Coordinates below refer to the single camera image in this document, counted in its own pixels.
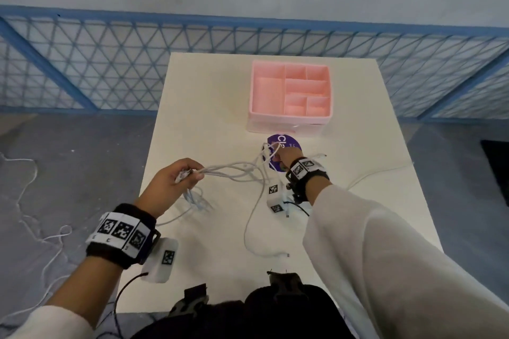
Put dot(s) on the person's left hand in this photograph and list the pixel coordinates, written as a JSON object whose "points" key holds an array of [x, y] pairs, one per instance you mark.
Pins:
{"points": [[167, 185]]}

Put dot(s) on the person's right hand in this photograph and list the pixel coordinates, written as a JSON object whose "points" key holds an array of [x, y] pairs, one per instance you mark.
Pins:
{"points": [[289, 156]]}

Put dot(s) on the pink compartment organizer box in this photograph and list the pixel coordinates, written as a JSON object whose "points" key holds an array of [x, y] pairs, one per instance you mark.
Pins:
{"points": [[268, 92]]}

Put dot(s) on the person's left forearm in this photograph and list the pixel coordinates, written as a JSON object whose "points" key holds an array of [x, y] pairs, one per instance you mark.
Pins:
{"points": [[79, 295]]}

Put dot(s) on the person's right forearm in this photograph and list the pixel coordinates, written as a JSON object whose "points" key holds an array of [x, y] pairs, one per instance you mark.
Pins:
{"points": [[377, 251]]}

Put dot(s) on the person's black clothing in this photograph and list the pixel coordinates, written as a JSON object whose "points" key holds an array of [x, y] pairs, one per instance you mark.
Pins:
{"points": [[258, 319]]}

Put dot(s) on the purple round sticker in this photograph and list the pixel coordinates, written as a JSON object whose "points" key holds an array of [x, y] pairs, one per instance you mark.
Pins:
{"points": [[294, 143]]}

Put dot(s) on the black marker wristband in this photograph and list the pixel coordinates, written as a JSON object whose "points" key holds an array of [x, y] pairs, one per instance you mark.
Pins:
{"points": [[306, 170], [119, 231]]}

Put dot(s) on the white table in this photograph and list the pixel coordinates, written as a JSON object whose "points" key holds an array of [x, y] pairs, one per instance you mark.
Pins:
{"points": [[206, 112]]}

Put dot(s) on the black harness clip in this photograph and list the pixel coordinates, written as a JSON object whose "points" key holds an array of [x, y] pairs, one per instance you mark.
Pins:
{"points": [[195, 299], [284, 283]]}

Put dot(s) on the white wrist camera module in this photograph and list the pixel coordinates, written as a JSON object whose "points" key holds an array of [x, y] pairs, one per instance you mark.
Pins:
{"points": [[274, 195], [163, 259]]}

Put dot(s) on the black stand base plate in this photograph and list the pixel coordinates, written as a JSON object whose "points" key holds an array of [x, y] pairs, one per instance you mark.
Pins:
{"points": [[499, 168]]}

